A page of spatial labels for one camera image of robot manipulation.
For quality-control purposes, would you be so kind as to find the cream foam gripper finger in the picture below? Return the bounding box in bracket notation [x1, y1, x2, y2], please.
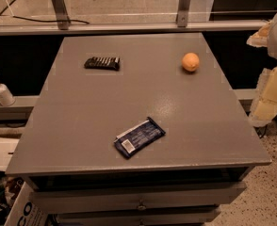
[246, 22, 271, 47]
[249, 66, 277, 127]

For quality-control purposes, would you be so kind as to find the blue rxbar blueberry wrapper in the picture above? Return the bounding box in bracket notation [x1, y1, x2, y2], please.
[114, 117, 166, 158]

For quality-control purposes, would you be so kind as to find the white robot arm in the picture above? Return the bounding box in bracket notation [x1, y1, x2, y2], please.
[247, 13, 277, 127]

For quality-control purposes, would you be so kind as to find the orange fruit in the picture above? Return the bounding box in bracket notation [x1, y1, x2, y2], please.
[182, 53, 200, 72]

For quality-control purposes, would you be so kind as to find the black striped snack bar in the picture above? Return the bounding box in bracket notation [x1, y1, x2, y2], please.
[84, 56, 120, 71]

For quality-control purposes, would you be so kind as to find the grey drawer cabinet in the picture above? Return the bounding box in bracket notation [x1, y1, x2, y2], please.
[7, 34, 270, 226]

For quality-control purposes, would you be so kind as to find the white pump dispenser bottle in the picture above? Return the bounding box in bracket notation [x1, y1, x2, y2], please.
[0, 83, 15, 106]

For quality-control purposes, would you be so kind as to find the white cardboard box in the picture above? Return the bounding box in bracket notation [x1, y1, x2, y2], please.
[4, 183, 47, 226]

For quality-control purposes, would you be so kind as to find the metal guard rail frame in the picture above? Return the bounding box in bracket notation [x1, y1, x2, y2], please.
[0, 0, 277, 36]

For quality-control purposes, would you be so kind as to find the black cable on floor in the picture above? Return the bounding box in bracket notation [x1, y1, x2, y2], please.
[12, 15, 90, 25]

